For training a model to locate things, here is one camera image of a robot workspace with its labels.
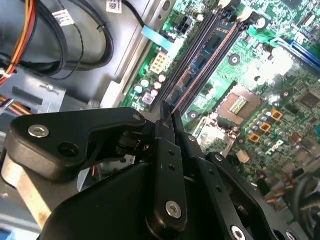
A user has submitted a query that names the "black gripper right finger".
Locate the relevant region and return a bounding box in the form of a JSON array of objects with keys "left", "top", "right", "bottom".
[{"left": 173, "top": 109, "right": 308, "bottom": 240}]

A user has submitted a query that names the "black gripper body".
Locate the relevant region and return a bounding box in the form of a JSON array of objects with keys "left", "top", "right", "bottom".
[{"left": 41, "top": 162, "right": 226, "bottom": 240}]

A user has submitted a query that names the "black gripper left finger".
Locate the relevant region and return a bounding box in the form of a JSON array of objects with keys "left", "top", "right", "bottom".
[{"left": 4, "top": 99, "right": 189, "bottom": 235}]

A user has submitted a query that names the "RAM stick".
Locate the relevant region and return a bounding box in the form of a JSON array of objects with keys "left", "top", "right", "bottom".
[{"left": 163, "top": 22, "right": 238, "bottom": 113}]

